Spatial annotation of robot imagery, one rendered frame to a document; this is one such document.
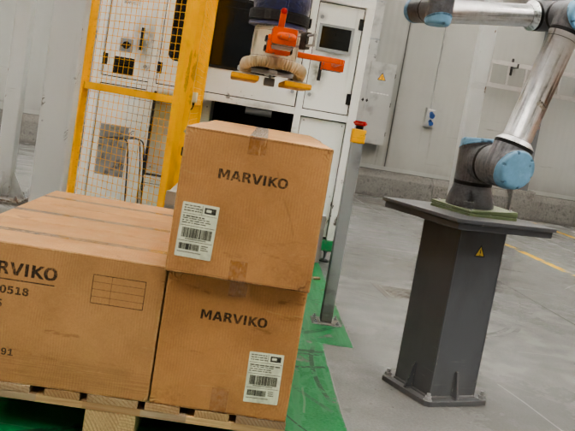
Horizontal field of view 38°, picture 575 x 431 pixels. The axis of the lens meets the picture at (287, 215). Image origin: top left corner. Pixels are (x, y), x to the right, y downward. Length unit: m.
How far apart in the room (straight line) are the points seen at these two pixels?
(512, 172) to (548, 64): 0.42
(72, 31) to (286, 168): 2.33
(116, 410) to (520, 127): 1.75
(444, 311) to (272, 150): 1.29
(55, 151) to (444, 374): 2.25
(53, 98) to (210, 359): 2.29
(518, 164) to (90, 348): 1.66
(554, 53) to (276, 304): 1.49
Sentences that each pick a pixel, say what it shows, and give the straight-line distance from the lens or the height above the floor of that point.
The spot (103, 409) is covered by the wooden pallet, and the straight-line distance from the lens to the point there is 2.48.
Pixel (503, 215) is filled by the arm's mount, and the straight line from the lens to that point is 3.33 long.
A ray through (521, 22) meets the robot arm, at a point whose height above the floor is 1.50.
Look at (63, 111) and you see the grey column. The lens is 4.37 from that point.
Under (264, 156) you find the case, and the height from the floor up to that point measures 0.90.
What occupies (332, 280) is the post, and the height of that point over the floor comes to 0.22.
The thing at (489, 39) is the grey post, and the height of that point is 1.82.
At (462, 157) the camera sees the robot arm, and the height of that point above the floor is 0.96.
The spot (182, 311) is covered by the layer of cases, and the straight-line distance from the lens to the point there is 2.37.
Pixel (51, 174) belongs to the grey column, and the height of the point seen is 0.51.
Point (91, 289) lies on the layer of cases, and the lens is 2.39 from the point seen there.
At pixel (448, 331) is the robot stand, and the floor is 0.29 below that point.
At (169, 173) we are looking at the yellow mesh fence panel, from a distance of 4.35.
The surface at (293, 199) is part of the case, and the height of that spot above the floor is 0.79.
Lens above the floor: 1.02
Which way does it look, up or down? 7 degrees down
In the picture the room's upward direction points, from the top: 10 degrees clockwise
